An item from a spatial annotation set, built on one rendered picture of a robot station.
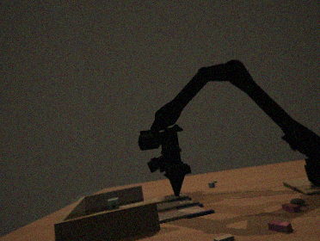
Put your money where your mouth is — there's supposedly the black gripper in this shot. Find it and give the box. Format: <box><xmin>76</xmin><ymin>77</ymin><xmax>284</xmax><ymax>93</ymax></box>
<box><xmin>160</xmin><ymin>145</ymin><xmax>191</xmax><ymax>196</ymax></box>

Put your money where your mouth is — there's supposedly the tan strip with purple zigzag pattern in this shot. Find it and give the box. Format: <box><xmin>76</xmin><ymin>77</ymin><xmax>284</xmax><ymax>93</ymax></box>
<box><xmin>158</xmin><ymin>206</ymin><xmax>206</xmax><ymax>224</ymax></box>

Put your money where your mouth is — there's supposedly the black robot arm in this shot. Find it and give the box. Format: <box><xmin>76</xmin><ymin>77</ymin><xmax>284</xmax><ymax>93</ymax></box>
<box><xmin>138</xmin><ymin>59</ymin><xmax>320</xmax><ymax>187</ymax></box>

